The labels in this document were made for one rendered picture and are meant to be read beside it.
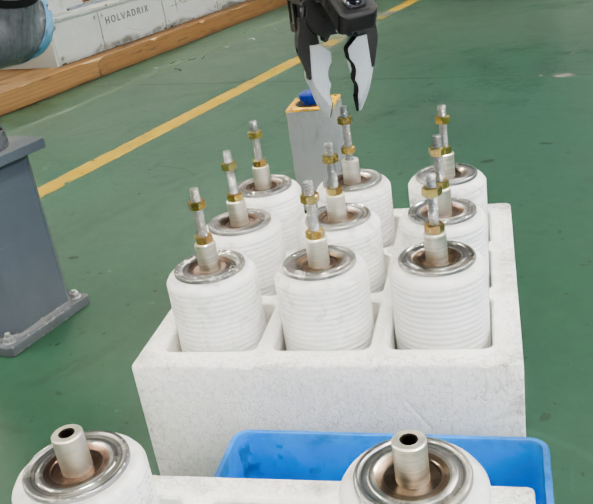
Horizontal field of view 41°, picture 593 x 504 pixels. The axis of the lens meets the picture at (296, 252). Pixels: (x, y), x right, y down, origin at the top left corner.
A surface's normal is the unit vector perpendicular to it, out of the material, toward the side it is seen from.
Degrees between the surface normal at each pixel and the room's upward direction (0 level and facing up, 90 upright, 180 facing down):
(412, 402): 90
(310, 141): 90
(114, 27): 90
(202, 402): 90
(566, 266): 0
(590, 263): 0
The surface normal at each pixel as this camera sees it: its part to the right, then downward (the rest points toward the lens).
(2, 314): 0.29, 0.36
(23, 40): 0.82, 0.47
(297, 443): -0.23, 0.40
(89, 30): 0.87, 0.08
